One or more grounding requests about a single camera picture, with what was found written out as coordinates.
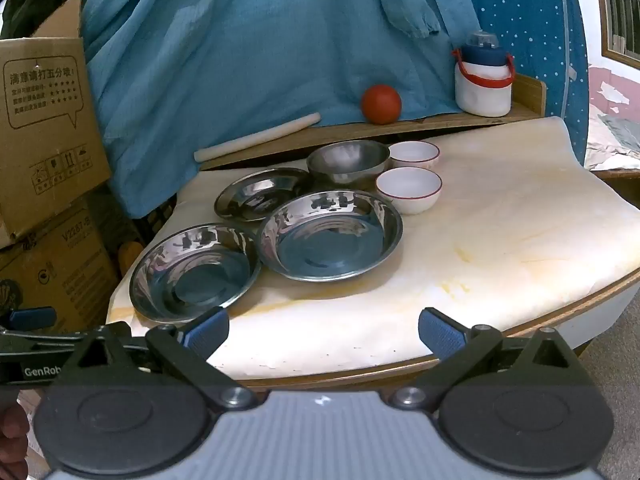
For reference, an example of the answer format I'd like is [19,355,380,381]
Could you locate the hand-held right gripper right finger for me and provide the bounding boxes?
[392,307,593,412]

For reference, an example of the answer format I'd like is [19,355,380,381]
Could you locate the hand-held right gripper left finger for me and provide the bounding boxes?
[50,306,258,413]

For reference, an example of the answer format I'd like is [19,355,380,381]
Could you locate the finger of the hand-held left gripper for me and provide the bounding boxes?
[0,307,86,348]

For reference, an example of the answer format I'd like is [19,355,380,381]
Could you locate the medium steel plate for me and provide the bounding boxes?
[129,223,262,323]

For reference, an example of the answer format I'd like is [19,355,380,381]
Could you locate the small steel plate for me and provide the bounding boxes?
[214,167,315,222]

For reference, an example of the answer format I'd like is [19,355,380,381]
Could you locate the large steel plate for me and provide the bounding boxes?
[256,190,404,282]

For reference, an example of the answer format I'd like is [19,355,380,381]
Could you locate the red-specked white bowl red rim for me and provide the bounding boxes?
[387,141,441,171]

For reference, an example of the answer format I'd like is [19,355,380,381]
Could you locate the deep steel bowl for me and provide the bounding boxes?
[306,141,391,192]

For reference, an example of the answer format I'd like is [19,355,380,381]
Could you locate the person's left hand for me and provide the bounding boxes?
[0,402,30,467]

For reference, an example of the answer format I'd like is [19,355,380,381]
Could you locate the brown cardboard box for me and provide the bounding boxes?
[0,195,121,333]

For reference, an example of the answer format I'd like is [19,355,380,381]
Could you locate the orange plastic object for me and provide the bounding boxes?
[118,241,146,275]

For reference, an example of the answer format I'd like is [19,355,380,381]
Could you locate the printed cardboard box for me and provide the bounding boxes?
[0,0,112,248]

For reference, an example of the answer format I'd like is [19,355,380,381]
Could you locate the white rolling pin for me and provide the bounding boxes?
[194,113,321,162]

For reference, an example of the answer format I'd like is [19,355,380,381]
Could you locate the wooden shelf board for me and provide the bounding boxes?
[200,74,547,171]

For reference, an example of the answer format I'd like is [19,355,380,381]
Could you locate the red ball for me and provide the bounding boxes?
[362,84,402,125]

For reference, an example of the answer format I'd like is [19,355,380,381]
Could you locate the white jug blue lid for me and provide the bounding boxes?
[451,30,516,117]

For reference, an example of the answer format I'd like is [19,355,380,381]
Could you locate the blue cloth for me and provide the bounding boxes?
[80,0,481,218]

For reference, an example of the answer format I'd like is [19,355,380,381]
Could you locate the dark green cloth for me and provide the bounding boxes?
[0,0,101,41]

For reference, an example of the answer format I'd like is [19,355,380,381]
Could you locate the blue dotted blanket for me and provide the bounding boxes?
[450,0,591,166]

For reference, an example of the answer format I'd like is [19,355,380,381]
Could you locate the window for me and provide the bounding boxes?
[595,0,640,68]

